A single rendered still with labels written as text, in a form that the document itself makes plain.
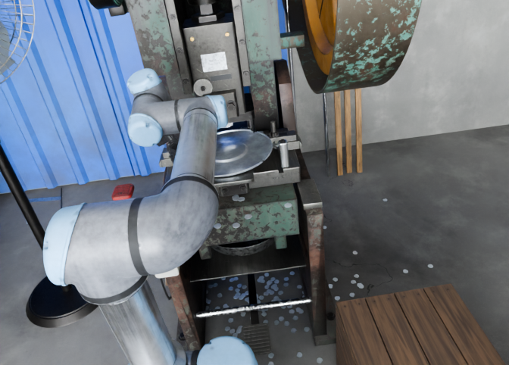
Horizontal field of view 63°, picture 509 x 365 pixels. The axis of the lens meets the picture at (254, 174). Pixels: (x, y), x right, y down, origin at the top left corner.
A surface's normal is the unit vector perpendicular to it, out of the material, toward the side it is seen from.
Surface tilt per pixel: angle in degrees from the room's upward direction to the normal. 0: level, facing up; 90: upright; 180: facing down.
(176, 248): 83
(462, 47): 90
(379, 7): 106
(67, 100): 90
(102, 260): 79
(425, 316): 0
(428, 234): 0
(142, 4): 90
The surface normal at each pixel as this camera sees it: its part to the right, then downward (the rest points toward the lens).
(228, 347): 0.02, -0.85
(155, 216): 0.12, -0.53
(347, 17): 0.11, 0.74
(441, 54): 0.07, 0.53
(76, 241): -0.04, -0.15
